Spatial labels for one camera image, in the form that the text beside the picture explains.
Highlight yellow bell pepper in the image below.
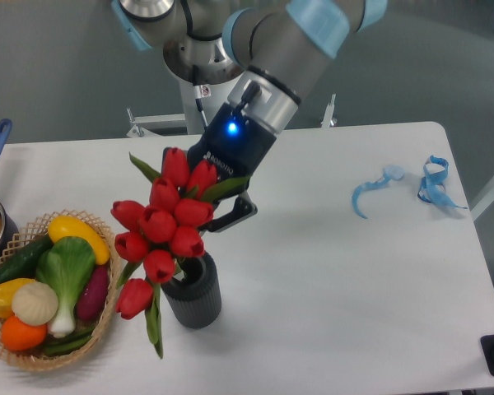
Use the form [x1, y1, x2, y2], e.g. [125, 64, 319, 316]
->
[0, 278, 35, 319]

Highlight red tulip bouquet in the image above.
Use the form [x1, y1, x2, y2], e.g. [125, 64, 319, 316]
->
[111, 147, 249, 357]

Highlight yellow squash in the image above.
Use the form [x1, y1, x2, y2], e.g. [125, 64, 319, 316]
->
[47, 215, 112, 266]

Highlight cream white garlic bun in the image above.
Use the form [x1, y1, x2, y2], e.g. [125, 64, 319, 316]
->
[12, 281, 58, 326]

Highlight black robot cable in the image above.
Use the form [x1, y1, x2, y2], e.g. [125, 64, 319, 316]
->
[191, 64, 212, 135]

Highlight light blue curled ribbon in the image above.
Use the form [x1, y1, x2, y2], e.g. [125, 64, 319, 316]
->
[351, 165, 405, 219]

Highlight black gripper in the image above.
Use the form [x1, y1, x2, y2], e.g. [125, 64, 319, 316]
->
[161, 104, 276, 233]

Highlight orange fruit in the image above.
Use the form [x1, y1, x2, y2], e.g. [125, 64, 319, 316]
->
[0, 315, 48, 351]

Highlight blue knotted ribbon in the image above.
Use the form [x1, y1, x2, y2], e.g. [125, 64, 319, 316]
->
[417, 155, 468, 210]

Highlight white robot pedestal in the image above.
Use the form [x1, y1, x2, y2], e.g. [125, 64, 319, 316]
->
[163, 36, 243, 134]

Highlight woven wicker basket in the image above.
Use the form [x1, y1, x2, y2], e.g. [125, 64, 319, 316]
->
[0, 209, 122, 372]

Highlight green bok choy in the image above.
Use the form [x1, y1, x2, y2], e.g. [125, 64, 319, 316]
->
[35, 236, 96, 338]

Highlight dark grey ribbed vase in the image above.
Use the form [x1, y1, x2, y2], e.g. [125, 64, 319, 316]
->
[161, 253, 221, 329]

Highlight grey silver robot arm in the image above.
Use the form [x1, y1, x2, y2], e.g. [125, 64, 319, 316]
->
[111, 1, 387, 232]

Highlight green cucumber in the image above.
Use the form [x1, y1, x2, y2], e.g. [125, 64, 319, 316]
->
[0, 235, 53, 284]

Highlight green pea pods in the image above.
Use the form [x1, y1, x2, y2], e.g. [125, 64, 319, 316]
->
[42, 326, 94, 357]

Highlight purple sweet potato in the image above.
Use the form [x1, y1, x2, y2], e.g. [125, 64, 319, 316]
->
[76, 266, 109, 321]

